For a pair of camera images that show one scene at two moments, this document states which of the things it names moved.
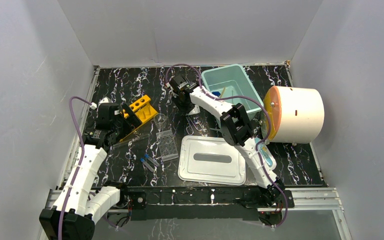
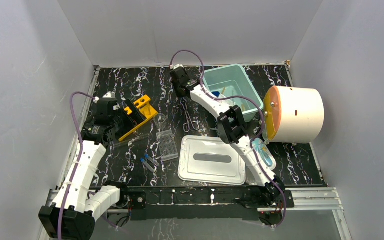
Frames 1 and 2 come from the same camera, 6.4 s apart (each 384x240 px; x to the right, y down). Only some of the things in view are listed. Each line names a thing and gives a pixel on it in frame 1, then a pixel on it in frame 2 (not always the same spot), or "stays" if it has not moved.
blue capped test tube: [216, 93] stays
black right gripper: [176, 97] to [178, 95]
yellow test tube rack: [143, 110] stays
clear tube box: [167, 145] stays
